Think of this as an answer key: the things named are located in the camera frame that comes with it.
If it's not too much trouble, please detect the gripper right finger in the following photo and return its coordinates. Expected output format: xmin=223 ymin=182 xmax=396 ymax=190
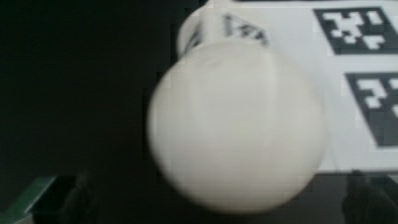
xmin=341 ymin=170 xmax=398 ymax=224

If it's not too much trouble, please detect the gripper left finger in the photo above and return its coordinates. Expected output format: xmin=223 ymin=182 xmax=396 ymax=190
xmin=0 ymin=173 xmax=95 ymax=224

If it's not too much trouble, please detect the white lamp bulb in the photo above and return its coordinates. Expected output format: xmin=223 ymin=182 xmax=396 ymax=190
xmin=147 ymin=0 xmax=328 ymax=215

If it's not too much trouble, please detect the white marker plate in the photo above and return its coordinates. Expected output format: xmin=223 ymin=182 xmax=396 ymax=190
xmin=239 ymin=0 xmax=398 ymax=173

